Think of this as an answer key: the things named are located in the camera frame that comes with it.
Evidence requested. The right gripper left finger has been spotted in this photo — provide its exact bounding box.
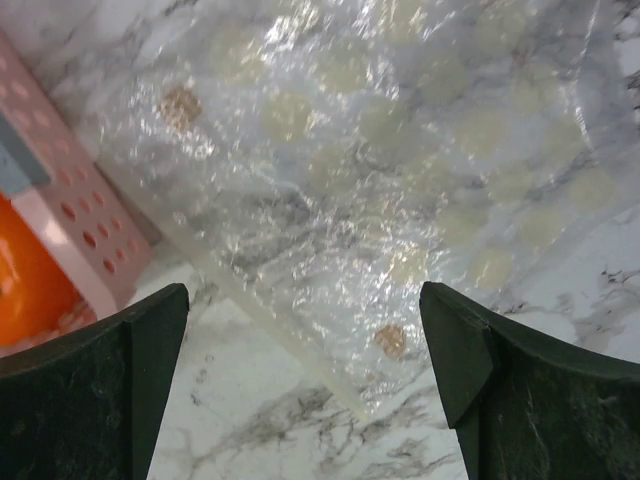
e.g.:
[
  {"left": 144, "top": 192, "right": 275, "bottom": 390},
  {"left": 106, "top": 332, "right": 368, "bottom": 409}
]
[{"left": 1, "top": 283, "right": 189, "bottom": 479}]

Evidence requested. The clear bag white zipper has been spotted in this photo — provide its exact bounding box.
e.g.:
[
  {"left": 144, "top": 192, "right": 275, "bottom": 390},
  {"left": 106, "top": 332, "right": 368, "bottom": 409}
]
[{"left": 98, "top": 1, "right": 639, "bottom": 417}]

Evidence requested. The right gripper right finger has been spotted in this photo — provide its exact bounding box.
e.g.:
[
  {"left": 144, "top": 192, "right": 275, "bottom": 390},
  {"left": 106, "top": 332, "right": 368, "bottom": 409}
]
[{"left": 419, "top": 282, "right": 639, "bottom": 479}]

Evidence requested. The orange persimmon green leaf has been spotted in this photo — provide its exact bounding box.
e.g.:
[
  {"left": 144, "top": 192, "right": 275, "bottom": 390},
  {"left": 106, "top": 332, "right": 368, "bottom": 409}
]
[{"left": 1, "top": 198, "right": 79, "bottom": 347}]

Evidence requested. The pink plastic basket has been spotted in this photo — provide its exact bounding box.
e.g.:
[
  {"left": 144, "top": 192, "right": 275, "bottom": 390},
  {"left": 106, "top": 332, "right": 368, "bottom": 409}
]
[{"left": 0, "top": 29, "right": 154, "bottom": 346}]

